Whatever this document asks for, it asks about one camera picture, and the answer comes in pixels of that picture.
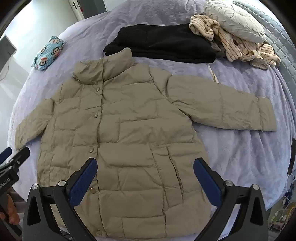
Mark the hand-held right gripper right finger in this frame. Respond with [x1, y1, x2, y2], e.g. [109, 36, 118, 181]
[193, 158, 270, 241]

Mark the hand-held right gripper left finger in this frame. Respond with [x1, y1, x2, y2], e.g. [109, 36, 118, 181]
[22, 158, 99, 241]

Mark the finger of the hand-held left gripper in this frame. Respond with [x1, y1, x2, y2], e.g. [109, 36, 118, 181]
[0, 148, 31, 173]
[0, 147, 12, 165]

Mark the beige puffer jacket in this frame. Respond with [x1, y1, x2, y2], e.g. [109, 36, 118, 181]
[14, 48, 277, 239]

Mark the person's left hand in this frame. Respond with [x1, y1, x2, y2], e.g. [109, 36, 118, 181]
[0, 193, 19, 226]

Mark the purple plush blanket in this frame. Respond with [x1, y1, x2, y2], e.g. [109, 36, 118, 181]
[7, 0, 292, 239]

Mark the bedside clutter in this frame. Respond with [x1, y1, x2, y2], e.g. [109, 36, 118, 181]
[268, 171, 296, 232]

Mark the black monitor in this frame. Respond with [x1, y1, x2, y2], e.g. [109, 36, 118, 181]
[0, 35, 18, 79]

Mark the blue monkey print cloth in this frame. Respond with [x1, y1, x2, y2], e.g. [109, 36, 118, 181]
[31, 36, 65, 70]

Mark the cream striped garment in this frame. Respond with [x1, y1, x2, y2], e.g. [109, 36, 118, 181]
[189, 14, 281, 70]

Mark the black fleece garment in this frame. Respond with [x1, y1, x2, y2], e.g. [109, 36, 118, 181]
[103, 23, 216, 64]

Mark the grey door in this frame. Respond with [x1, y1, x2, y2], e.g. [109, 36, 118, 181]
[67, 0, 97, 19]

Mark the grey quilted mattress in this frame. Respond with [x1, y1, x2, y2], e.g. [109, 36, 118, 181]
[232, 0, 296, 116]

